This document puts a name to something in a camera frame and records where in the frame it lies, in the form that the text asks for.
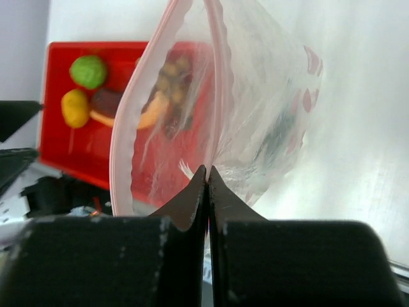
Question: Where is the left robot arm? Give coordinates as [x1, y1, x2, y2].
[1, 100, 69, 217]

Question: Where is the red plastic tray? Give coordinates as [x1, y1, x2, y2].
[39, 42, 213, 201]

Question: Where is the clear zip top bag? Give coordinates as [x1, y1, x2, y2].
[109, 1, 323, 216]

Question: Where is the yellow lemon fruit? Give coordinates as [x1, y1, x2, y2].
[61, 89, 90, 129]

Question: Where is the green round fruit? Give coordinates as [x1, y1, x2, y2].
[69, 55, 107, 90]

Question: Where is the green onion stalk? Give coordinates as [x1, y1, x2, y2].
[254, 111, 296, 162]

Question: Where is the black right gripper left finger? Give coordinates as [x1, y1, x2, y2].
[1, 166, 208, 306]

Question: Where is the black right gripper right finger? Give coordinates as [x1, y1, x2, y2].
[208, 168, 405, 306]

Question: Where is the longan bunch with leaves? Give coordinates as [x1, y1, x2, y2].
[155, 54, 193, 139]

